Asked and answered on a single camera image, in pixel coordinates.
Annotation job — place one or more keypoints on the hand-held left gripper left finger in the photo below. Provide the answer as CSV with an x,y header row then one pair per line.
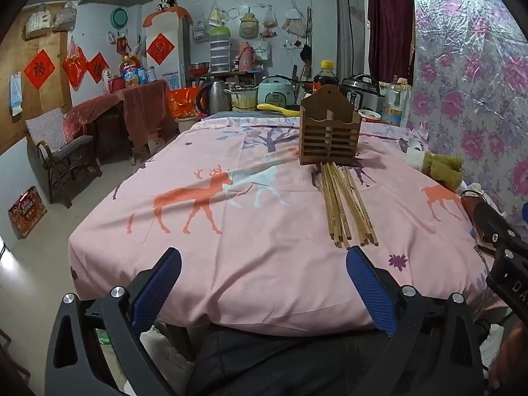
x,y
159,293

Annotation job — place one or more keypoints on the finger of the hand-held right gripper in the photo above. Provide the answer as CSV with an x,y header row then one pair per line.
x,y
493,227

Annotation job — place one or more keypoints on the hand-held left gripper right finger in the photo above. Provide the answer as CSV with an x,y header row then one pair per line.
x,y
371,293

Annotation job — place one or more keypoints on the pile of wooden chopsticks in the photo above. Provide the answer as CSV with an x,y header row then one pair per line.
x,y
338,206

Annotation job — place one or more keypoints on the wooden chopstick holder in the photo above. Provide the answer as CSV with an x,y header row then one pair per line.
x,y
328,136

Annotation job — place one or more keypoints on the person's right hand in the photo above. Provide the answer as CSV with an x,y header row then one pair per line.
x,y
513,359

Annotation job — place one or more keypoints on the brown leather case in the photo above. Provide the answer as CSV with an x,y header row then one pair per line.
x,y
474,214

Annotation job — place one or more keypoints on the white knitted item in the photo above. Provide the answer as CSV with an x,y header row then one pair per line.
x,y
474,189

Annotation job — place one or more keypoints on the white plastic bag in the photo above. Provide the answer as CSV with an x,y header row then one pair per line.
x,y
177,363

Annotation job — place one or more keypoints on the olive and white plush cloth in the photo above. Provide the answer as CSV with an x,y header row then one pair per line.
x,y
441,167

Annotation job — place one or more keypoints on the pink deer-print cloth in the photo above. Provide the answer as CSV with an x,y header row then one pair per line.
x,y
247,255

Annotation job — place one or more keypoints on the person's dark clothing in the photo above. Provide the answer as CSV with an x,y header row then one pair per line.
x,y
268,367

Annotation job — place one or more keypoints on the floral plastic sheet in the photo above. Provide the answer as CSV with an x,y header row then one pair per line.
x,y
470,90

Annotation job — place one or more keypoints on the cardboard box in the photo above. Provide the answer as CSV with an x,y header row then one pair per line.
x,y
156,142

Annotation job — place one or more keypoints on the patterned gift box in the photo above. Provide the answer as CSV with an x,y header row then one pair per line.
x,y
27,212

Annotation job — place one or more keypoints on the clear plastic oil bottle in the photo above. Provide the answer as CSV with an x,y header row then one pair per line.
x,y
396,103

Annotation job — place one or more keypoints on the red and white bowl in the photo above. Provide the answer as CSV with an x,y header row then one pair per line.
x,y
369,115

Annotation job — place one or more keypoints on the wooden armchair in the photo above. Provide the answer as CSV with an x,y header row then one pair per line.
x,y
62,152

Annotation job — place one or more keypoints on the black silver pressure cooker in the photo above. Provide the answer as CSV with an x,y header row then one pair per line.
x,y
363,90

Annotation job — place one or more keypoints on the red-covered side table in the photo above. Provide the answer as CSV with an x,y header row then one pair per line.
x,y
119,107

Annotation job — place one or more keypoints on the red gift bag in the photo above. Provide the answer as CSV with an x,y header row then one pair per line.
x,y
183,103

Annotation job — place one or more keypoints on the stainless steel kettle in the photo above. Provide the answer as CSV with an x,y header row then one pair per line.
x,y
214,97

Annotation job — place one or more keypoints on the yellow plastic rice paddle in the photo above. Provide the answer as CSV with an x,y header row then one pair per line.
x,y
276,109

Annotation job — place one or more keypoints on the steel pot with lid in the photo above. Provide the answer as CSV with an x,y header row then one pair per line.
x,y
243,98

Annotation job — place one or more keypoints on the soy sauce bottle yellow cap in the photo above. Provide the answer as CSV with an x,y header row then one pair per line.
x,y
326,75

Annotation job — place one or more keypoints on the pale green rice cooker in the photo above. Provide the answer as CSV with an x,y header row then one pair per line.
x,y
275,90

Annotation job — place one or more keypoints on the yellow cooking oil bottle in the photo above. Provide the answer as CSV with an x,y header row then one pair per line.
x,y
130,70

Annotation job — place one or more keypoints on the white fridge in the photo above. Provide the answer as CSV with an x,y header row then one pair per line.
x,y
167,66

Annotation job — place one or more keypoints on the red basin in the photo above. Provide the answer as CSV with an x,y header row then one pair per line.
x,y
200,68

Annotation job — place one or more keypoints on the dark red curtain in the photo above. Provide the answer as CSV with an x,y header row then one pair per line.
x,y
390,20

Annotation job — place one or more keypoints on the red diamond paper decoration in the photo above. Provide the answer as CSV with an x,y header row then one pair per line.
x,y
159,48
39,68
98,67

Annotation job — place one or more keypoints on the red hanging ornament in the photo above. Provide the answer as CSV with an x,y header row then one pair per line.
x,y
74,66

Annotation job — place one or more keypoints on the striped stacked food container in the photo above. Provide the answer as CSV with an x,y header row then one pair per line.
x,y
219,49

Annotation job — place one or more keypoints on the pink thermos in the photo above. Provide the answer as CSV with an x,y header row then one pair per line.
x,y
246,57

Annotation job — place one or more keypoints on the white tote bag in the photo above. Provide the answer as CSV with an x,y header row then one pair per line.
x,y
262,49

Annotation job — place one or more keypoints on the orange fridge cover cloth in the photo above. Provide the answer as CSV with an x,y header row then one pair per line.
x,y
165,16

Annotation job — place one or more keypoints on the green round plate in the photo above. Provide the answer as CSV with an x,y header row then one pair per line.
x,y
119,17

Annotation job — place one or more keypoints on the olive hanging bag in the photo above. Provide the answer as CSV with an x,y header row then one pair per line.
x,y
248,24

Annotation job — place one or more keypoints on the panda plush toy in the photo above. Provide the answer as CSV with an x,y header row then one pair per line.
x,y
166,2

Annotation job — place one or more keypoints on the clear plastic bag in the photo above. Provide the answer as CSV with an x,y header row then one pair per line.
x,y
64,16

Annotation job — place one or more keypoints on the blue and white wall hanging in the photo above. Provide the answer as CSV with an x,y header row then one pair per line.
x,y
15,93

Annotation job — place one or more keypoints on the wall calendar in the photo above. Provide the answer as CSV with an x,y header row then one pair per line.
x,y
37,20

